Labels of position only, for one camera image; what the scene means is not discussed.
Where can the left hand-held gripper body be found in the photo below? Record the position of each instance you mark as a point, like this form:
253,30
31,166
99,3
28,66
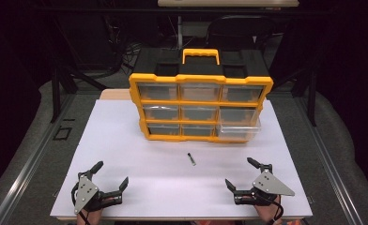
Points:
85,191

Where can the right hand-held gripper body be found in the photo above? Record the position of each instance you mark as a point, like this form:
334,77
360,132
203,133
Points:
268,186

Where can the clear plastic pulled-out drawer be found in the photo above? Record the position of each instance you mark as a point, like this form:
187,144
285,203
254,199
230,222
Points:
239,130

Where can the small black screw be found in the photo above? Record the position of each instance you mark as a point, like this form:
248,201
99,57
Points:
191,159

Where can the person's left hand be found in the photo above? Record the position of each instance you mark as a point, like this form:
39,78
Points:
89,216

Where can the person's right hand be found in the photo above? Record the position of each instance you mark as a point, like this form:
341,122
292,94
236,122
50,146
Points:
268,214

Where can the wooden board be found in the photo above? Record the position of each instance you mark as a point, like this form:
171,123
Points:
114,94

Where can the group of clear closed drawers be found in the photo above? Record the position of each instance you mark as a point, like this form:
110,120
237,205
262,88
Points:
162,112

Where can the black metal stand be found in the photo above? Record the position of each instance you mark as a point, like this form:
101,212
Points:
56,93
312,97

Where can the yellow black organizer cabinet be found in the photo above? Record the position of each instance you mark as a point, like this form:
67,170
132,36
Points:
201,78

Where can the black chair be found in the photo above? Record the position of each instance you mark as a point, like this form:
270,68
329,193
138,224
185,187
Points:
240,31

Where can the aluminium rail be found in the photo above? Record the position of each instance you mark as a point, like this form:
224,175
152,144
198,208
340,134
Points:
25,165
332,168

